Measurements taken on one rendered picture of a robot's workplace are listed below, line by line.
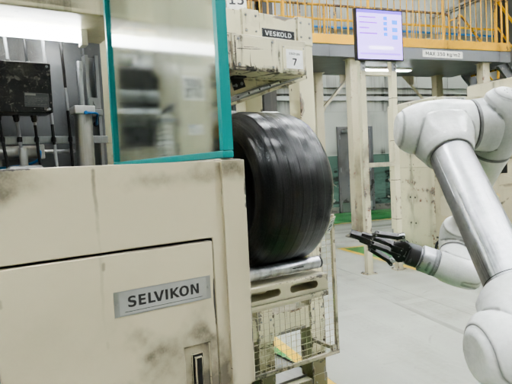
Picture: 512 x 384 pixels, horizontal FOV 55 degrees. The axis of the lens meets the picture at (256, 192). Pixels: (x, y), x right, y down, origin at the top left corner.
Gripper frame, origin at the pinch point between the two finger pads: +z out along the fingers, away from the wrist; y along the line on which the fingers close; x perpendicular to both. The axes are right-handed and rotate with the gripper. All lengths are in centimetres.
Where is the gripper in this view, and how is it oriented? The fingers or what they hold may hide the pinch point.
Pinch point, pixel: (360, 236)
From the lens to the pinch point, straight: 173.0
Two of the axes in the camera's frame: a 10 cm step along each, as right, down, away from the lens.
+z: -9.3, -3.3, 1.4
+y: -2.3, 8.6, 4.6
